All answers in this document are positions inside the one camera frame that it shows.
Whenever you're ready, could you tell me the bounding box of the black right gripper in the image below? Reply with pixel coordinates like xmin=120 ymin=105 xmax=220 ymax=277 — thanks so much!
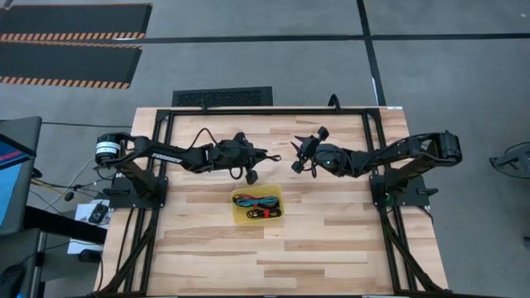
xmin=290 ymin=126 xmax=362 ymax=179

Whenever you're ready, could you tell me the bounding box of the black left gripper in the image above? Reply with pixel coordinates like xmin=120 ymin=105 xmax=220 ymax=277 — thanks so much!
xmin=205 ymin=132 xmax=282 ymax=186

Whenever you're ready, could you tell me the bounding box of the black cable with red tie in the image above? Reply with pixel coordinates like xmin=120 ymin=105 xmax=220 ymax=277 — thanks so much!
xmin=245 ymin=208 xmax=283 ymax=220

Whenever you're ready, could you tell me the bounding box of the yellow translucent plastic bin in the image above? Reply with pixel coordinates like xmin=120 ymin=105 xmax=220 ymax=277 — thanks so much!
xmin=230 ymin=184 xmax=287 ymax=226

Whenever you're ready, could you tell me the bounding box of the black floor vent grille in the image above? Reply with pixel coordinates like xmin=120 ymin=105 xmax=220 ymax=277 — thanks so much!
xmin=171 ymin=85 xmax=274 ymax=108

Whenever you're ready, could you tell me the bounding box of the black handheld controller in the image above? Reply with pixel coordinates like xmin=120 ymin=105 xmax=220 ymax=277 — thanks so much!
xmin=88 ymin=201 xmax=109 ymax=225

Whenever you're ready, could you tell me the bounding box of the white paper sheet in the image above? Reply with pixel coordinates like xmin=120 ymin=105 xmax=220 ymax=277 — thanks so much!
xmin=74 ymin=199 xmax=112 ymax=229
xmin=65 ymin=238 xmax=104 ymax=255

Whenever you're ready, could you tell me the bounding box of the black hazard-striped floor mat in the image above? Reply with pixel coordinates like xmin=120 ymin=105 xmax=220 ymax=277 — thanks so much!
xmin=0 ymin=2 xmax=153 ymax=42
xmin=0 ymin=40 xmax=144 ymax=90

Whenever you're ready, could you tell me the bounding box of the monitor with blue screen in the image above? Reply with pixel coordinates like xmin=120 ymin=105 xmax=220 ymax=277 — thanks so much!
xmin=0 ymin=115 xmax=43 ymax=238

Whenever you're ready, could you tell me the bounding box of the black computer mouse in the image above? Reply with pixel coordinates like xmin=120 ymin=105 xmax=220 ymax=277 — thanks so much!
xmin=0 ymin=263 xmax=27 ymax=298

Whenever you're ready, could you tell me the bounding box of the black aluminium table frame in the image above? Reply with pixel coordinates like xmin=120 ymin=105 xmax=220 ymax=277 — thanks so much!
xmin=94 ymin=106 xmax=451 ymax=297

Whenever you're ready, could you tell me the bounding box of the white power cable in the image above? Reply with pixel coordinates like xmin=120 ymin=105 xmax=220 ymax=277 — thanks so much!
xmin=41 ymin=156 xmax=100 ymax=210

